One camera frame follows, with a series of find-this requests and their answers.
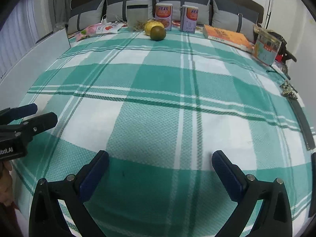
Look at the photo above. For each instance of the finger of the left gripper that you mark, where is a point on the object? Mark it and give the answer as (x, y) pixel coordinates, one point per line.
(34, 126)
(10, 114)

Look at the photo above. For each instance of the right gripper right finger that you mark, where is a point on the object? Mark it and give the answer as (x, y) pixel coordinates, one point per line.
(274, 217)

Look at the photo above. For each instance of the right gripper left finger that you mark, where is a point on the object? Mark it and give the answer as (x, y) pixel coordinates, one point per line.
(46, 217)

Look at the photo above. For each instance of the person's left hand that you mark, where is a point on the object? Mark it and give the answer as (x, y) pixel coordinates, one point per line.
(6, 194)

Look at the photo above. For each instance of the white foam box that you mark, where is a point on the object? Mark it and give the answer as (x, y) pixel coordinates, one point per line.
(21, 77)

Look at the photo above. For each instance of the pink snack packet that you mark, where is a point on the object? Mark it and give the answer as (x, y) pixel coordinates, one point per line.
(88, 32)

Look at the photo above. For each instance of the white heart packet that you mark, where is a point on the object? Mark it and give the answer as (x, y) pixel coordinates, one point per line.
(109, 28)

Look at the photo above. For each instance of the far left grey cushion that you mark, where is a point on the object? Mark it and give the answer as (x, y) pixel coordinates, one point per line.
(85, 15)

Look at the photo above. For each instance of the grey cushion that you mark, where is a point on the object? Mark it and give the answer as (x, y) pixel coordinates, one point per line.
(116, 9)
(182, 0)
(85, 15)
(233, 17)

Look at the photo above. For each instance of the grey curtain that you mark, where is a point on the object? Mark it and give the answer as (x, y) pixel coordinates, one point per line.
(59, 11)

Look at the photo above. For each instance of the green white plaid tablecloth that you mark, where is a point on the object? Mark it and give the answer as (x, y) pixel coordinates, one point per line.
(160, 109)

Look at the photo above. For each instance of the clear jar black lid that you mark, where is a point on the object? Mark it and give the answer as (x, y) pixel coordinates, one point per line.
(137, 16)

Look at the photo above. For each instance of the yellow lemon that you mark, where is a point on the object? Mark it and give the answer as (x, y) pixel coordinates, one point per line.
(150, 24)

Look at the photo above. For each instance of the green orange citrus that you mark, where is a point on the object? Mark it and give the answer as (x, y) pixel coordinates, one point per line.
(157, 33)

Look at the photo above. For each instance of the black bag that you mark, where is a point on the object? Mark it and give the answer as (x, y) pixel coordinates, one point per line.
(283, 54)

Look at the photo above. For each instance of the orange book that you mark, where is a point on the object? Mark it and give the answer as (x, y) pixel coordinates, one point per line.
(233, 39)

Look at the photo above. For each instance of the far right grey cushion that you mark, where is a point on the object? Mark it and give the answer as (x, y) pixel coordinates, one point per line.
(233, 17)

